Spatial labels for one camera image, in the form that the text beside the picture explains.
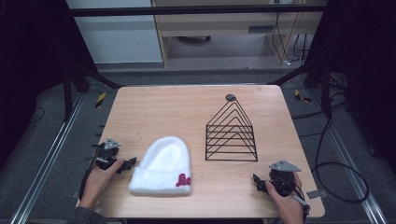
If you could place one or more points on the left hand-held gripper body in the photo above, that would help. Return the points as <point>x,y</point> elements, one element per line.
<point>106,154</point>

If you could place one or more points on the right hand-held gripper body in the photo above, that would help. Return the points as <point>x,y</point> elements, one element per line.
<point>282,182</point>

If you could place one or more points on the white knit hat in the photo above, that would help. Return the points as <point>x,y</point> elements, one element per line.
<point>163,168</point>

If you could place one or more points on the person's right hand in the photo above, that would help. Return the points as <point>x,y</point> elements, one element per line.
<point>288,209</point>

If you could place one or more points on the person's left hand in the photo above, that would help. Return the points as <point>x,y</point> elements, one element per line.
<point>96,183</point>

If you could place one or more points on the grey metal tab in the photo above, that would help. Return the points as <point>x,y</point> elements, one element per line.
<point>317,194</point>

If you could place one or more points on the yellow black striped tape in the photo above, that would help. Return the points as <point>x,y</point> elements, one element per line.
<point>100,99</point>
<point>300,96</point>

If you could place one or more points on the black metal stand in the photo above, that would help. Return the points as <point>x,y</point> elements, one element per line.
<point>325,90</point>
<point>67,93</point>

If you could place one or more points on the grey round disc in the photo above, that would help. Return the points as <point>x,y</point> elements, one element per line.
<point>230,97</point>

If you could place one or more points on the white cabinet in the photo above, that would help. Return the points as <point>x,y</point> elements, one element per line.
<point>115,37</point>

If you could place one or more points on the black curtain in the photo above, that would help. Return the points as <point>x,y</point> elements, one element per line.
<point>28,62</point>
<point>370,62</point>

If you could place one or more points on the light wooden desk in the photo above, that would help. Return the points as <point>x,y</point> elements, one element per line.
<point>218,26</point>

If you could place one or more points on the metal floor rail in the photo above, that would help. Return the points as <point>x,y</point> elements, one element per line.
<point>46,158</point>
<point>348,161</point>

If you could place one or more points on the black horizontal frame bar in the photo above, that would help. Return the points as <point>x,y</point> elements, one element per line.
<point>186,11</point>

